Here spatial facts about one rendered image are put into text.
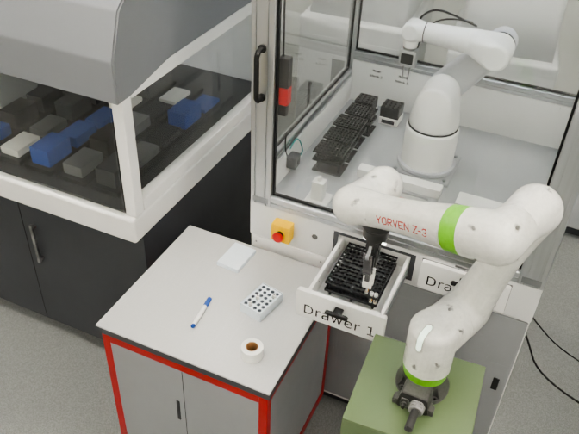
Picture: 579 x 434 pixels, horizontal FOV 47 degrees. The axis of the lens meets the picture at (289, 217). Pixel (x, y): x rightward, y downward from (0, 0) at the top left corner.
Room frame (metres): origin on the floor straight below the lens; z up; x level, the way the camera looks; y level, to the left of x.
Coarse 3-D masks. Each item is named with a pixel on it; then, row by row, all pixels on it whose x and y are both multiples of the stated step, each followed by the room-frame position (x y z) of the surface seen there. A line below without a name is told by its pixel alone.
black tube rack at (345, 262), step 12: (348, 252) 1.72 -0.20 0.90; (360, 252) 1.72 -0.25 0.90; (336, 264) 1.66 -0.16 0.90; (348, 264) 1.66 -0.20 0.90; (360, 264) 1.66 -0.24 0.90; (384, 264) 1.67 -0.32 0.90; (396, 264) 1.71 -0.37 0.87; (336, 276) 1.60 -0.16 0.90; (348, 276) 1.60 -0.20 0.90; (360, 276) 1.60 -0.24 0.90; (384, 276) 1.61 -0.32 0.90; (324, 288) 1.57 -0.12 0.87; (336, 288) 1.57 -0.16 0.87; (360, 288) 1.55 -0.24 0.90; (372, 288) 1.55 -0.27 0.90; (384, 288) 1.58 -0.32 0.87; (360, 300) 1.53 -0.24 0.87; (372, 300) 1.52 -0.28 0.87
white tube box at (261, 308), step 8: (256, 288) 1.63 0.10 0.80; (264, 288) 1.63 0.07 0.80; (272, 288) 1.64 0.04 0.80; (248, 296) 1.59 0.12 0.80; (264, 296) 1.60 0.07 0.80; (280, 296) 1.60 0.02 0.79; (240, 304) 1.56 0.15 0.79; (256, 304) 1.56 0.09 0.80; (264, 304) 1.56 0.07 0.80; (272, 304) 1.57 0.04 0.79; (248, 312) 1.54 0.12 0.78; (256, 312) 1.52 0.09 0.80; (264, 312) 1.53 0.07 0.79
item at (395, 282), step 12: (348, 240) 1.81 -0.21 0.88; (336, 252) 1.74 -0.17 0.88; (384, 252) 1.76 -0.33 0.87; (396, 252) 1.74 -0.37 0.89; (324, 264) 1.66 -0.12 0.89; (408, 264) 1.70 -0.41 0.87; (324, 276) 1.64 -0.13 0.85; (396, 276) 1.68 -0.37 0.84; (312, 288) 1.54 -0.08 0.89; (396, 288) 1.57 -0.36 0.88; (348, 300) 1.56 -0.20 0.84; (384, 300) 1.57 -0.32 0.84; (384, 312) 1.45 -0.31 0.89
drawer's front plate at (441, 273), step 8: (424, 264) 1.66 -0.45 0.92; (432, 264) 1.65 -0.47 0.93; (440, 264) 1.65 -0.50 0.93; (424, 272) 1.65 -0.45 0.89; (432, 272) 1.64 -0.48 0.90; (440, 272) 1.63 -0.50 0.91; (448, 272) 1.63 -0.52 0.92; (456, 272) 1.62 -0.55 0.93; (464, 272) 1.62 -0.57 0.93; (424, 280) 1.65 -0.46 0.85; (432, 280) 1.64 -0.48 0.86; (440, 280) 1.63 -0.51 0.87; (448, 280) 1.62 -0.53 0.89; (456, 280) 1.61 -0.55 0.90; (432, 288) 1.64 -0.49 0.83; (440, 288) 1.63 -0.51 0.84; (448, 288) 1.62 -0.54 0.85; (504, 296) 1.55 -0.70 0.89; (496, 304) 1.56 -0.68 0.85; (504, 304) 1.55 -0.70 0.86
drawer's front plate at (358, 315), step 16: (304, 288) 1.50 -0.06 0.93; (320, 304) 1.47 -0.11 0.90; (336, 304) 1.45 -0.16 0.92; (352, 304) 1.45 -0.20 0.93; (320, 320) 1.47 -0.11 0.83; (336, 320) 1.45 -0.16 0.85; (352, 320) 1.43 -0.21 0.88; (368, 320) 1.41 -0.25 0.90; (384, 320) 1.39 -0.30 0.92; (368, 336) 1.41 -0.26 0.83
